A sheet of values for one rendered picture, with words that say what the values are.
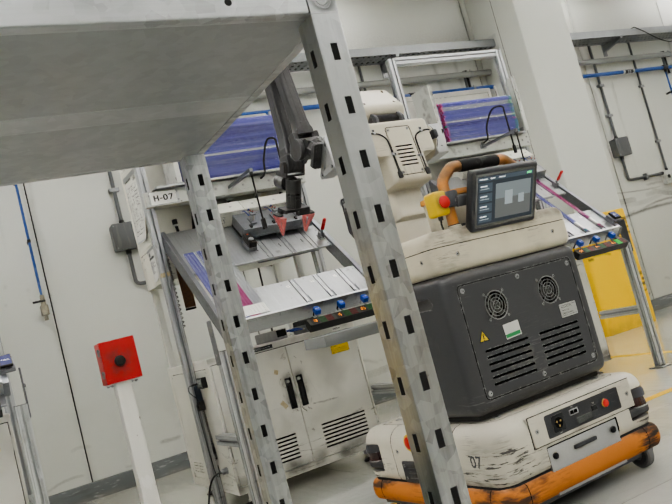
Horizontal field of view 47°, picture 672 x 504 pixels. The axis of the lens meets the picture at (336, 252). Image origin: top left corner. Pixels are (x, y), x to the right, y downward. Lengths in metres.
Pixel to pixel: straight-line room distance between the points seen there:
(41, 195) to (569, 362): 3.41
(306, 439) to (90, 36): 2.79
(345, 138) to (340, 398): 2.77
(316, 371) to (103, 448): 1.79
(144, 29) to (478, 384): 1.62
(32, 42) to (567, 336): 1.94
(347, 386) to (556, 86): 3.52
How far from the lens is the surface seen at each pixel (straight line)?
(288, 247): 3.38
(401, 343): 0.66
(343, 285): 3.17
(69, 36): 0.66
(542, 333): 2.32
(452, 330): 2.11
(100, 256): 4.84
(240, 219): 3.44
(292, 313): 2.99
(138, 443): 2.94
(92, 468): 4.76
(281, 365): 3.29
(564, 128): 6.15
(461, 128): 4.21
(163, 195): 3.43
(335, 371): 3.39
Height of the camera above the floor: 0.66
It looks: 5 degrees up
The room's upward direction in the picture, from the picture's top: 15 degrees counter-clockwise
